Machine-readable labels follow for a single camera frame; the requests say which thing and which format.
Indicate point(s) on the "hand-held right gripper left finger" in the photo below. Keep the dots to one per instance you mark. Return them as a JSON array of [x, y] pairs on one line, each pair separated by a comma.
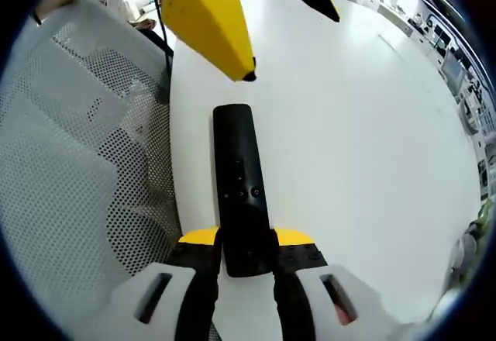
[[197, 279]]

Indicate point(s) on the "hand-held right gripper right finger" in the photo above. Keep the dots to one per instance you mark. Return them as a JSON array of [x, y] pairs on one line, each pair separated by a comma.
[[298, 279]]

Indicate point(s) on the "black remote control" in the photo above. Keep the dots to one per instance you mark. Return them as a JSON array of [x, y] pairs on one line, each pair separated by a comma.
[[242, 170]]

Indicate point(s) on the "green plant in grey pot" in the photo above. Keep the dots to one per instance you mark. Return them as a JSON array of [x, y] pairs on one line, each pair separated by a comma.
[[474, 236]]

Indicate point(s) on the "grey mesh office chair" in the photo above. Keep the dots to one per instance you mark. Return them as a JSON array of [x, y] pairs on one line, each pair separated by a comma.
[[58, 162]]

